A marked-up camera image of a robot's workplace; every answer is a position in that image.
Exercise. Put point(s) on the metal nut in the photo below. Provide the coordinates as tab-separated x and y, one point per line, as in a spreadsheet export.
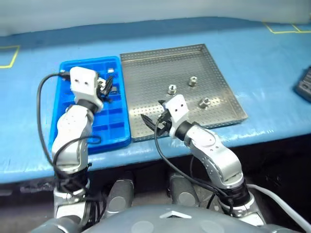
172	89
192	81

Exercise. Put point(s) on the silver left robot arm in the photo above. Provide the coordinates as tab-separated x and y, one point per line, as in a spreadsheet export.
71	131

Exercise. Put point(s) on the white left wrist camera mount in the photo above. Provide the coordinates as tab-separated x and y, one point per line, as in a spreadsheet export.
82	81

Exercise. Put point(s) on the metal nut left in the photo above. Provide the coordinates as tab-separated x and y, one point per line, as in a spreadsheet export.
172	89

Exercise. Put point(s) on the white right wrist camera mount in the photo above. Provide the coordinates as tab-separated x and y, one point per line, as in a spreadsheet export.
177	109

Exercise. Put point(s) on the blue plastic compartment tray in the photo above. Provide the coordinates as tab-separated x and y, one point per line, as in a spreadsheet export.
116	116

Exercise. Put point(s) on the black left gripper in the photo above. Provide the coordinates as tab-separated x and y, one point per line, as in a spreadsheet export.
102	89

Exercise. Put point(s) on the grey rounded robot leg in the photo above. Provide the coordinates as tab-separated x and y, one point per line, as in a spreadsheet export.
182	191
120	194

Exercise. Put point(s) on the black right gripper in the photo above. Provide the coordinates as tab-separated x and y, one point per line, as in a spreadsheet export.
164	125

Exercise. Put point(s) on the metal nut top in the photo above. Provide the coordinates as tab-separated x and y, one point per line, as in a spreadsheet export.
192	81

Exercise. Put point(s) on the grey robot torso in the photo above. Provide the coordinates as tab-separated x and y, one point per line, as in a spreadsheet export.
170	221

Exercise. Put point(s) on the black ribbed case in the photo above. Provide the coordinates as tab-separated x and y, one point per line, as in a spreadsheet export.
303	86

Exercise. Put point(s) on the perforated steel tray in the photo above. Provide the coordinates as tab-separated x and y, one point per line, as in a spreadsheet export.
155	80

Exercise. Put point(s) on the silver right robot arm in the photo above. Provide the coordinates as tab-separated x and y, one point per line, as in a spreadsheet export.
213	150

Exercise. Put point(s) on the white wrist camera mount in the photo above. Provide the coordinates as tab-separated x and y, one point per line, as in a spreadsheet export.
82	81
177	109

